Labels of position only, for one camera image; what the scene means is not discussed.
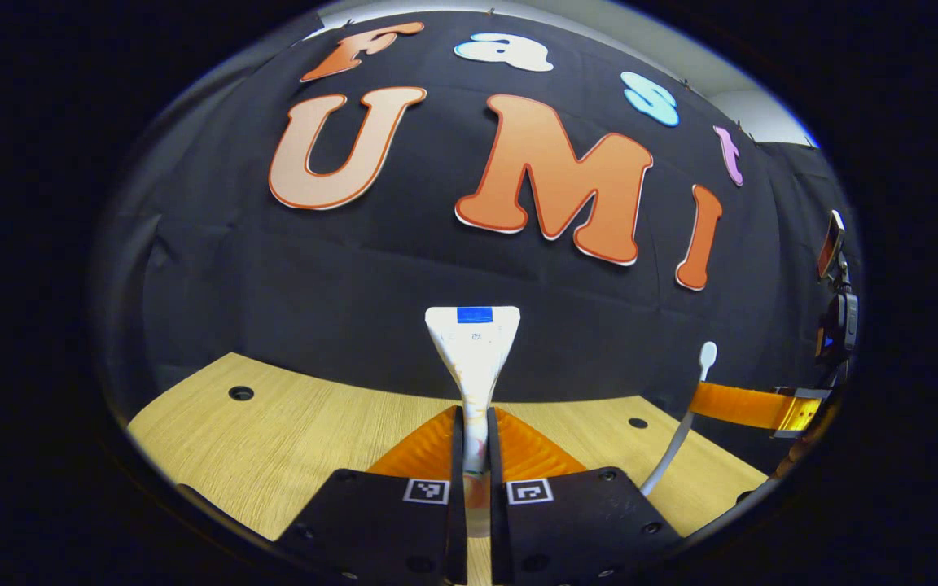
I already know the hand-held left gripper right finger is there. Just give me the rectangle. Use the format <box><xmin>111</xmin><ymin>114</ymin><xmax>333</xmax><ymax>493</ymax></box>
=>
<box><xmin>487</xmin><ymin>407</ymin><xmax>686</xmax><ymax>586</ymax></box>

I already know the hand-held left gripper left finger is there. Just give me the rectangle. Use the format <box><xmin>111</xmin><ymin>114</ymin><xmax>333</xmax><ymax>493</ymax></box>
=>
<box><xmin>278</xmin><ymin>405</ymin><xmax>467</xmax><ymax>586</ymax></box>

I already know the white toothbrush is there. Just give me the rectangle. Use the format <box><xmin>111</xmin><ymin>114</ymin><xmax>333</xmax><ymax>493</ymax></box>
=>
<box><xmin>640</xmin><ymin>341</ymin><xmax>718</xmax><ymax>497</ymax></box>

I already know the white toothpaste tube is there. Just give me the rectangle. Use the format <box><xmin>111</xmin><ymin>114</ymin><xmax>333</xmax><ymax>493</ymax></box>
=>
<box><xmin>425</xmin><ymin>306</ymin><xmax>521</xmax><ymax>538</ymax></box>

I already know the black backdrop cloth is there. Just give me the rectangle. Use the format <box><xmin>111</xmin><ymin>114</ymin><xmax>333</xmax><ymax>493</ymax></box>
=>
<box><xmin>94</xmin><ymin>8</ymin><xmax>865</xmax><ymax>473</ymax></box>

